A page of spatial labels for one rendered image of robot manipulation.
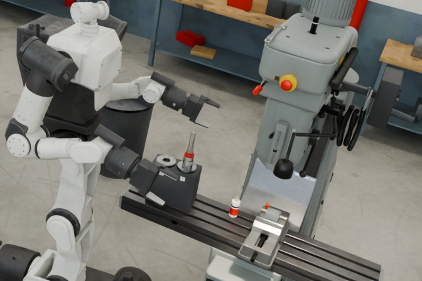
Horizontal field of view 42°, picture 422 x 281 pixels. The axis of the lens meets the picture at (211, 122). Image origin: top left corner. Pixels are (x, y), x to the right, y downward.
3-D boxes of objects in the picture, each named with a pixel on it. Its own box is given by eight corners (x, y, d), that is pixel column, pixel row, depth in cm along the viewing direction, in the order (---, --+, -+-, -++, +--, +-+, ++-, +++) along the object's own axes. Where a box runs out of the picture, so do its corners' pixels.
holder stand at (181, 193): (189, 211, 253) (196, 175, 244) (144, 199, 256) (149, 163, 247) (196, 197, 264) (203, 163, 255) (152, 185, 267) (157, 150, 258)
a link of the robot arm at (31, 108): (-7, 143, 175) (16, 85, 166) (17, 130, 186) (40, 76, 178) (22, 162, 174) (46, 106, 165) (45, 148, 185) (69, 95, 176)
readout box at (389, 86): (387, 131, 229) (404, 86, 219) (365, 124, 231) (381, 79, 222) (391, 114, 246) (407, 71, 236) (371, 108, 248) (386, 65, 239)
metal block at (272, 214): (275, 228, 241) (278, 217, 238) (262, 223, 242) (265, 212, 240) (278, 222, 245) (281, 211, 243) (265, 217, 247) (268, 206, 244)
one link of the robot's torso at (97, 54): (4, 119, 187) (4, 19, 170) (53, 84, 217) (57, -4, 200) (84, 142, 183) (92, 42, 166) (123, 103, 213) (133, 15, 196)
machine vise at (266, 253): (269, 270, 228) (275, 249, 223) (236, 256, 232) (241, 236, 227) (289, 225, 258) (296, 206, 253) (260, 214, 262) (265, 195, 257)
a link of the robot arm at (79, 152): (102, 164, 166) (63, 164, 170) (115, 153, 174) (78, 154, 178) (98, 143, 164) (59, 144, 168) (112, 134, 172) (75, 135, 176)
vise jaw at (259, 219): (278, 239, 235) (280, 233, 234) (251, 229, 238) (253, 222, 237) (281, 232, 240) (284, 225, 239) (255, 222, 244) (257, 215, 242)
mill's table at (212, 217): (374, 314, 227) (380, 300, 224) (116, 207, 260) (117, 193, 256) (380, 280, 247) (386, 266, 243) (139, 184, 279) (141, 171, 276)
